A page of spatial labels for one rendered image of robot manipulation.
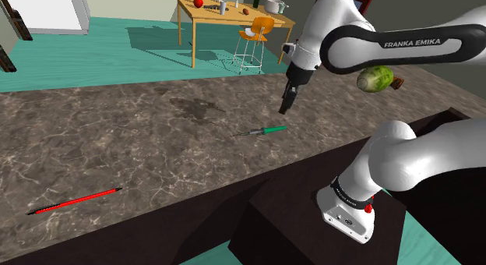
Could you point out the dark robot stand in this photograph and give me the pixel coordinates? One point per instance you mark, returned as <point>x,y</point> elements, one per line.
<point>288,218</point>

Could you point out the small brown object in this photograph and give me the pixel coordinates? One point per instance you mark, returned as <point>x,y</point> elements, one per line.
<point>397,83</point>

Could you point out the orange chair with metal legs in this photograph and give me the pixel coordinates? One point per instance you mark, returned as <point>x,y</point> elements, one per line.
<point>262,25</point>

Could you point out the green lettuce head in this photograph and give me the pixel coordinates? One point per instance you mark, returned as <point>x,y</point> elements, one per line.
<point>376,80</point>

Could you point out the dark wooden shelf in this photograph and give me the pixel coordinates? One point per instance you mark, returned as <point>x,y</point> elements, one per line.
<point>15,17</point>

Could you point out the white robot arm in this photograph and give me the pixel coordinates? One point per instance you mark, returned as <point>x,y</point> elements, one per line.
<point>395,161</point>

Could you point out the red pen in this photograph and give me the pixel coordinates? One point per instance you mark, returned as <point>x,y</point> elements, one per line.
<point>76,200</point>

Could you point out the wooden dining table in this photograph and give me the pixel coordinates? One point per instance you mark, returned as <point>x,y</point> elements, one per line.
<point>212,16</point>

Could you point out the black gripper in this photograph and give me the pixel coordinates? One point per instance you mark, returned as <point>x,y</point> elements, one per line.
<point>300,74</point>

